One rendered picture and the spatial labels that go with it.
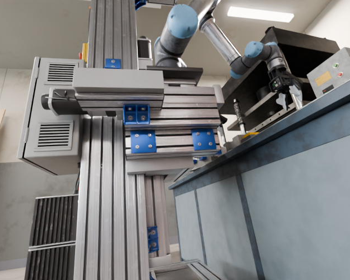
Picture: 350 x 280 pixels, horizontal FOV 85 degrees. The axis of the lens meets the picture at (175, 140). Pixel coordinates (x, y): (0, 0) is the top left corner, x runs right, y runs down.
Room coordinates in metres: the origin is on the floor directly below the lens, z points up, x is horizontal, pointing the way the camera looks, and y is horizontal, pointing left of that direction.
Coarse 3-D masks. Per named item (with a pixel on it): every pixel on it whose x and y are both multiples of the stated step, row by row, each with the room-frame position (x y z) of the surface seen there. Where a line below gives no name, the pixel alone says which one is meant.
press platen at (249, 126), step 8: (304, 80) 1.51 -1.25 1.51; (304, 88) 1.61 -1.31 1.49; (312, 88) 1.63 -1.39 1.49; (272, 96) 1.69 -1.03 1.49; (288, 96) 1.73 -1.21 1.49; (304, 96) 1.77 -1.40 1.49; (312, 96) 1.79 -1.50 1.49; (256, 104) 1.90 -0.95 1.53; (264, 104) 1.85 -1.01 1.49; (272, 104) 1.87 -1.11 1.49; (288, 104) 1.92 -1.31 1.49; (248, 112) 2.04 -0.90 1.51; (256, 112) 2.02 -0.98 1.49; (264, 112) 2.04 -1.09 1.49; (248, 120) 2.22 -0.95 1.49; (256, 120) 2.25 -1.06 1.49; (264, 120) 2.28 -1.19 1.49; (232, 128) 2.44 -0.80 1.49; (240, 128) 2.47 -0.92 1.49; (248, 128) 2.51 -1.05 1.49
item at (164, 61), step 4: (160, 60) 0.65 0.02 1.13; (164, 60) 0.64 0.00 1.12; (168, 60) 0.64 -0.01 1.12; (172, 60) 0.64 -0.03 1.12; (176, 60) 0.65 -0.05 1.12; (156, 64) 0.67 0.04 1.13; (160, 64) 0.65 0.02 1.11; (164, 64) 0.63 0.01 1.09; (168, 64) 0.63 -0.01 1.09; (172, 64) 0.63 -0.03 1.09; (176, 64) 0.64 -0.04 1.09; (180, 64) 0.67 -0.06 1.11
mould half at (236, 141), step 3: (237, 135) 1.03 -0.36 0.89; (240, 135) 1.03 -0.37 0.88; (243, 135) 1.04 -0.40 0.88; (234, 138) 1.06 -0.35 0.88; (237, 138) 1.03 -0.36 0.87; (240, 138) 1.03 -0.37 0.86; (234, 141) 1.06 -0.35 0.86; (237, 141) 1.04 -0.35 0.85; (240, 141) 1.02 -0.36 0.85; (225, 144) 1.16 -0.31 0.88; (228, 144) 1.13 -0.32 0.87; (231, 144) 1.10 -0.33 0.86; (234, 144) 1.07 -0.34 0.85; (237, 144) 1.05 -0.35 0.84; (228, 147) 1.13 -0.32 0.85; (231, 147) 1.11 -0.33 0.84; (228, 150) 1.14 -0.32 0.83
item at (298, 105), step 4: (280, 48) 1.38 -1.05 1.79; (284, 60) 1.38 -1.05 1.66; (288, 68) 1.38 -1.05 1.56; (292, 96) 1.40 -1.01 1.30; (296, 96) 1.38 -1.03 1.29; (296, 100) 1.39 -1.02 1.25; (296, 104) 1.40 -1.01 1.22; (300, 104) 1.38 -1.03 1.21; (296, 108) 1.41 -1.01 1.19; (224, 136) 2.48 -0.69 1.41; (224, 140) 2.48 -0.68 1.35
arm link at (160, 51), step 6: (156, 42) 0.66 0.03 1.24; (156, 48) 0.65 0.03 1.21; (162, 48) 0.62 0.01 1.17; (156, 54) 0.66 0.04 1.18; (162, 54) 0.64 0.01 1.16; (168, 54) 0.64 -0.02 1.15; (174, 54) 0.64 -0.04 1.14; (180, 54) 0.65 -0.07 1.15; (156, 60) 0.67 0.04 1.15; (180, 60) 0.68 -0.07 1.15
